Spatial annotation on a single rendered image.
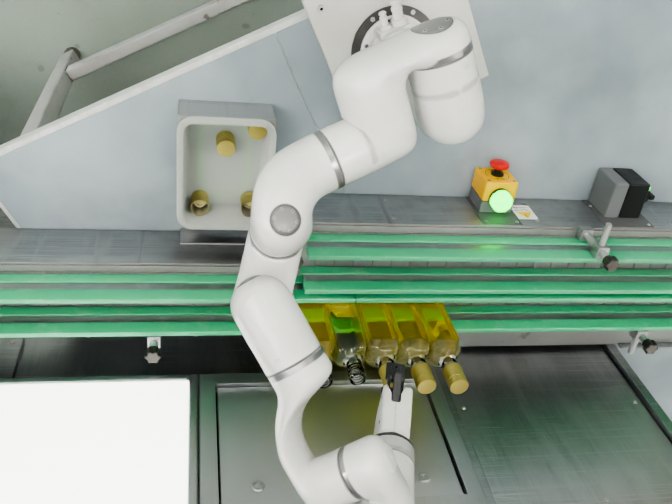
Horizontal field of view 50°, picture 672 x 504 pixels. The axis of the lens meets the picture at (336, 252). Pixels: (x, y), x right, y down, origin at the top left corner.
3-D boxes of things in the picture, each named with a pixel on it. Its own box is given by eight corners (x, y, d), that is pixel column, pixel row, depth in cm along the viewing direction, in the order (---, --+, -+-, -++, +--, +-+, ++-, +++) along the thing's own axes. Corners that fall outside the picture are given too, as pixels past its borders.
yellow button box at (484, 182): (467, 195, 153) (478, 212, 146) (475, 163, 149) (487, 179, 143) (498, 196, 154) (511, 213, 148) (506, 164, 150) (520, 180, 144)
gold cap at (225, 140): (216, 129, 134) (216, 139, 130) (235, 131, 134) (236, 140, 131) (215, 147, 136) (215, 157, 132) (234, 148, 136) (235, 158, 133)
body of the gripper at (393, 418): (408, 483, 111) (409, 430, 121) (420, 436, 106) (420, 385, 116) (360, 476, 112) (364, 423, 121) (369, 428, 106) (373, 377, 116)
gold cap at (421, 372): (409, 377, 127) (415, 395, 124) (412, 362, 126) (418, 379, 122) (428, 377, 128) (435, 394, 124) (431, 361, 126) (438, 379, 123)
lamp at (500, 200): (486, 207, 146) (491, 215, 144) (491, 187, 144) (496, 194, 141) (506, 208, 147) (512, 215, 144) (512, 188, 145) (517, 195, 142)
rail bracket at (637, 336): (604, 330, 163) (634, 370, 152) (614, 305, 159) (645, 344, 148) (620, 330, 164) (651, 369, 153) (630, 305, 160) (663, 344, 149)
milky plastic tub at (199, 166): (177, 207, 143) (176, 229, 136) (177, 98, 131) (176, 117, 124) (265, 209, 146) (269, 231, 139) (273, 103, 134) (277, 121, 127)
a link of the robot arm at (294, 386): (329, 338, 101) (403, 469, 101) (257, 374, 105) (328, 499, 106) (308, 358, 93) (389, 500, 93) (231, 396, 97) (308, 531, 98)
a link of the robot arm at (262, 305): (375, 316, 96) (356, 313, 111) (296, 177, 95) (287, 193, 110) (267, 380, 93) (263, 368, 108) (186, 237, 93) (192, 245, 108)
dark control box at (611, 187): (586, 198, 158) (604, 218, 151) (597, 165, 154) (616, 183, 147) (620, 199, 160) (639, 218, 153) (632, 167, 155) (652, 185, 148)
